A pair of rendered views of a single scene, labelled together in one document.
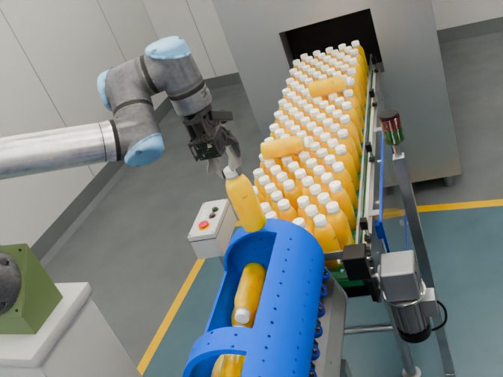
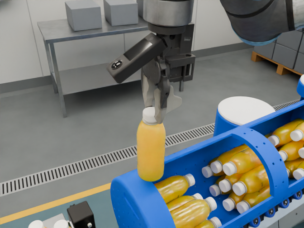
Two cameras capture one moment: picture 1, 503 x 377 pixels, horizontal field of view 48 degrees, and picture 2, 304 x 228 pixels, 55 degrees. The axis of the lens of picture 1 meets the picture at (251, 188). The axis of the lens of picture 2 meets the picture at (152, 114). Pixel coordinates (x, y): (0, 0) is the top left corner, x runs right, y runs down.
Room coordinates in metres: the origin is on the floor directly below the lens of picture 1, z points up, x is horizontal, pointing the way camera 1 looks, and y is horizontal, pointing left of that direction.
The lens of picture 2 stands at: (1.74, 0.35, 1.78)
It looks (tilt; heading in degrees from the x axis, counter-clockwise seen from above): 32 degrees down; 215
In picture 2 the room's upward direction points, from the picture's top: straight up
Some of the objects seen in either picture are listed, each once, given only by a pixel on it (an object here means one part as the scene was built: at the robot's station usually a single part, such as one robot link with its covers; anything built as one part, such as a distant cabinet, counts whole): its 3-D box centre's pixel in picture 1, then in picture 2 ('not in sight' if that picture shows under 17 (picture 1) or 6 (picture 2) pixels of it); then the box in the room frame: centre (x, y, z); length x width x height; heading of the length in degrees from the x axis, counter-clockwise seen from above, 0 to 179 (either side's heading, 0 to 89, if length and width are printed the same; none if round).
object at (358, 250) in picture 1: (356, 263); (82, 222); (1.36, -0.21, 0.95); 0.10 x 0.07 x 0.10; 67
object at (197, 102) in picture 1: (192, 99); (167, 9); (1.27, 0.05, 1.66); 0.10 x 0.09 x 0.05; 63
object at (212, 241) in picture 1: (212, 227); not in sight; (1.70, 0.18, 1.05); 0.20 x 0.10 x 0.10; 157
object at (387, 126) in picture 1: (390, 121); not in sight; (1.61, -0.49, 1.23); 0.06 x 0.06 x 0.04
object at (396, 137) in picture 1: (393, 133); not in sight; (1.61, -0.49, 1.18); 0.06 x 0.06 x 0.05
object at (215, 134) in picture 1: (205, 131); (168, 52); (1.27, 0.05, 1.58); 0.09 x 0.08 x 0.12; 153
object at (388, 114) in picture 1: (393, 135); not in sight; (1.61, -0.49, 1.18); 0.06 x 0.06 x 0.16
